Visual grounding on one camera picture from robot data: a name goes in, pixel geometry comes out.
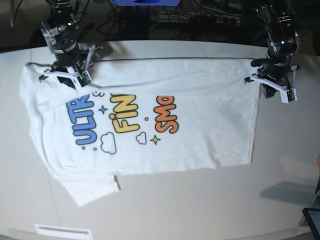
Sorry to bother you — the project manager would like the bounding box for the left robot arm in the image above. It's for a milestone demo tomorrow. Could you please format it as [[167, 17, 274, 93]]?
[[244, 0, 301, 104]]

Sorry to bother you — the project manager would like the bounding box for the tablet with dark frame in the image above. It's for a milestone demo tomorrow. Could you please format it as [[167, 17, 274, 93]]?
[[302, 208, 320, 240]]

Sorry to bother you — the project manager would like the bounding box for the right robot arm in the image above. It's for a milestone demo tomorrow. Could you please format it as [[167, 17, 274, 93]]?
[[39, 0, 103, 90]]

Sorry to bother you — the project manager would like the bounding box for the white paper label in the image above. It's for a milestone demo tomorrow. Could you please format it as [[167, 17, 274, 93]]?
[[34, 224, 93, 240]]

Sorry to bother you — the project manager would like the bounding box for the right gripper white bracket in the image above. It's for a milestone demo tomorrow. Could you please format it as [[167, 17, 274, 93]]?
[[38, 44, 103, 90]]

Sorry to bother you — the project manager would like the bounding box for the black power strip red light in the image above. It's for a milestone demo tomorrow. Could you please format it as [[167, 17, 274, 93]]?
[[155, 11, 242, 26]]

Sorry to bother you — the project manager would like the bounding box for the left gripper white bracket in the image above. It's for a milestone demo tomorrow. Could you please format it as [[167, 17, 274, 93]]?
[[244, 64, 300, 103]]

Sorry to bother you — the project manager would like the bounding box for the white printed T-shirt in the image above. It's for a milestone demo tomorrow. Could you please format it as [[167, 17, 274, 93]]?
[[19, 58, 259, 206]]

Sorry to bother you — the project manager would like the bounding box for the blue box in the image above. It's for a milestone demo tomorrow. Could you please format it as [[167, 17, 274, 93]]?
[[113, 0, 180, 7]]

